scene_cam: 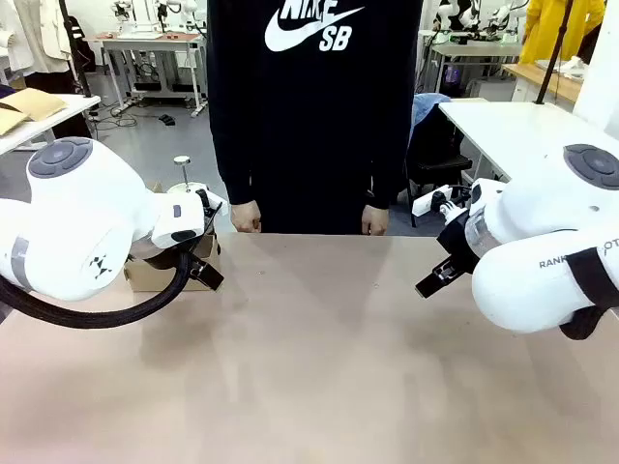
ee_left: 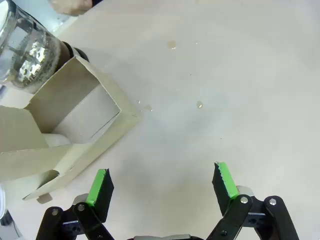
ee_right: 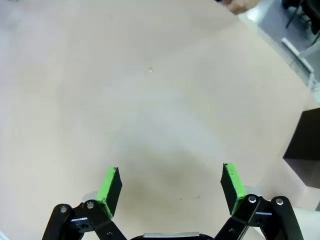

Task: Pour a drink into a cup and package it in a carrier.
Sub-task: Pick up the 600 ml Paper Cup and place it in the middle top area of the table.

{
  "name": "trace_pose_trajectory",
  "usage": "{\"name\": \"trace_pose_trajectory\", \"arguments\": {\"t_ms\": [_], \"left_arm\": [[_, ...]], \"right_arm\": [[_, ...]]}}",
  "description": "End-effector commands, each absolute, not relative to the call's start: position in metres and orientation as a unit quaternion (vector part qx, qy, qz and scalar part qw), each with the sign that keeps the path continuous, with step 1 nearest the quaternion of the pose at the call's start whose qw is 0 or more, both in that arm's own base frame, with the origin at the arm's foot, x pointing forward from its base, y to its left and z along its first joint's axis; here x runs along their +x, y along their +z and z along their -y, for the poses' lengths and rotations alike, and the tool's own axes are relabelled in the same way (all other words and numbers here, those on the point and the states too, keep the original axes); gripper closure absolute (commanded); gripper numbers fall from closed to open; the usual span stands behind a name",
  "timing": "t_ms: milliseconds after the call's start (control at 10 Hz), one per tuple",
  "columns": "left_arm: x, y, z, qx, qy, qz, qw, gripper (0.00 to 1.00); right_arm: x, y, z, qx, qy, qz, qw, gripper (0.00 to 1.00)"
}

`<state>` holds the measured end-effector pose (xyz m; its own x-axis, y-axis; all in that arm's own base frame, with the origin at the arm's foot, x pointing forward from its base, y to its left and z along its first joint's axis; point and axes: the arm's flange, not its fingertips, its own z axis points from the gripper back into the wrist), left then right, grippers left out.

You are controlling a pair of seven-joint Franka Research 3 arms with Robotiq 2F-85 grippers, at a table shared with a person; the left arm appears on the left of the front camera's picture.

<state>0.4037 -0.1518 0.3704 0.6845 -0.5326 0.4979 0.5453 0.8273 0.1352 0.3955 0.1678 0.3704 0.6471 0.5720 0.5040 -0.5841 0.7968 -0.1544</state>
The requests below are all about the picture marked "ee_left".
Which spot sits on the water drop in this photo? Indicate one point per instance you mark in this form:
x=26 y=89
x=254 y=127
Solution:
x=171 y=44
x=199 y=104
x=147 y=108

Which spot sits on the cardboard box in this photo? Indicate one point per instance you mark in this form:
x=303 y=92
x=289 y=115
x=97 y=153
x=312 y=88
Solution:
x=82 y=140

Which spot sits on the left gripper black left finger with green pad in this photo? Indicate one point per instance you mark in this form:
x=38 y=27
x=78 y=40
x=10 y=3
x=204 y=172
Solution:
x=101 y=190

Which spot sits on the glass french press pitcher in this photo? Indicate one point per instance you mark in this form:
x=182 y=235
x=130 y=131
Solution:
x=27 y=47

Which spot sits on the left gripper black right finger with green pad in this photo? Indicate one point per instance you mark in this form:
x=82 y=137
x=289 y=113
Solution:
x=225 y=185

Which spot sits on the person's bare hand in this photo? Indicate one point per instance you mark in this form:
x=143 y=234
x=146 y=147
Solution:
x=71 y=6

